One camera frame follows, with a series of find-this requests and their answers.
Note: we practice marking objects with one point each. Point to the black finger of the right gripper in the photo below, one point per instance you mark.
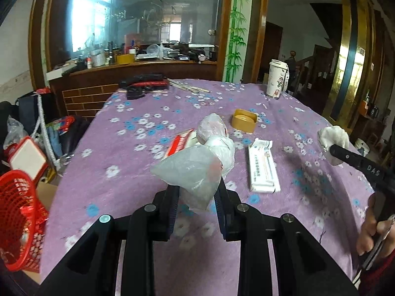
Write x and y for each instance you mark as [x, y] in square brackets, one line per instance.
[351, 158]

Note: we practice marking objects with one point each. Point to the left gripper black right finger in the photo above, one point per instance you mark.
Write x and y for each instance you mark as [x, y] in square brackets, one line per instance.
[278, 247]

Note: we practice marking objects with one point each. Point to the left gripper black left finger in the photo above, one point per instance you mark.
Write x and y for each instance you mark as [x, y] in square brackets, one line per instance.
[116, 252]

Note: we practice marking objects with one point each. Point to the white tissue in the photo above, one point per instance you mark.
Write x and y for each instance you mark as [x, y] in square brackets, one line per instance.
[329, 136]

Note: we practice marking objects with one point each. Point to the white medicine box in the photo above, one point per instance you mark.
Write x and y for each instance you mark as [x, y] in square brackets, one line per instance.
[262, 168]

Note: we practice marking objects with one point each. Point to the white plastic bag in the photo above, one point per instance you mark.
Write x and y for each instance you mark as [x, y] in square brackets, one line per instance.
[198, 170]

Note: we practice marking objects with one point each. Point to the white red foil pouch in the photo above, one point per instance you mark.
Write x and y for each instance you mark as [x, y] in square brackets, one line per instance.
[181, 141]

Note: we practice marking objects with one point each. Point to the red knit sleeve forearm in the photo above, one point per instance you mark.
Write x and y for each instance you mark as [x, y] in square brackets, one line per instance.
[379, 280]

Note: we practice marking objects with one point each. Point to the person's right hand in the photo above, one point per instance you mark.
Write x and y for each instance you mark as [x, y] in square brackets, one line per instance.
[369, 228]

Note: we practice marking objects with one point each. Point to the red mesh waste basket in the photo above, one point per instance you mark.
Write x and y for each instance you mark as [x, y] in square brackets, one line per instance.
[23, 220]

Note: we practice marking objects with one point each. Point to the purple floral tablecloth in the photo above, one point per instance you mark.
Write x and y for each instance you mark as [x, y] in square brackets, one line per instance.
[110, 172]

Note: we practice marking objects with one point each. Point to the cardboard box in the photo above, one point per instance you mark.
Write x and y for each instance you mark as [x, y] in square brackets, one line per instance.
[46, 193]

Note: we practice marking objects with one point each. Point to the white floral lidded cup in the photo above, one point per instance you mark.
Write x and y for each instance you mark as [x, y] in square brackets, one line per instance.
[278, 78]

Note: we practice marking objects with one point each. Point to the red framed white board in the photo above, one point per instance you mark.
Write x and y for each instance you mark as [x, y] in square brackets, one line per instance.
[29, 158]

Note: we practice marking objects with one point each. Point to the yellow round lid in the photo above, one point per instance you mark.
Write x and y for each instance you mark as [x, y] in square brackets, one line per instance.
[244, 121]

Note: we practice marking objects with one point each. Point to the dark blue bag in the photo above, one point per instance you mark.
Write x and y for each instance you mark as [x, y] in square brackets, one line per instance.
[29, 113]

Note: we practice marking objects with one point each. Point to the brick pattern wooden counter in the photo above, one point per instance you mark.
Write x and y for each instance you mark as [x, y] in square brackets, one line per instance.
[84, 93]

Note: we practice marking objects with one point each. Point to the black red folded umbrella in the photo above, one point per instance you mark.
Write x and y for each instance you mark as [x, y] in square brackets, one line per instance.
[137, 86]

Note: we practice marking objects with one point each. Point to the wooden chopsticks bundle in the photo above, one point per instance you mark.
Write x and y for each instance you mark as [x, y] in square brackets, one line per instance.
[186, 87]

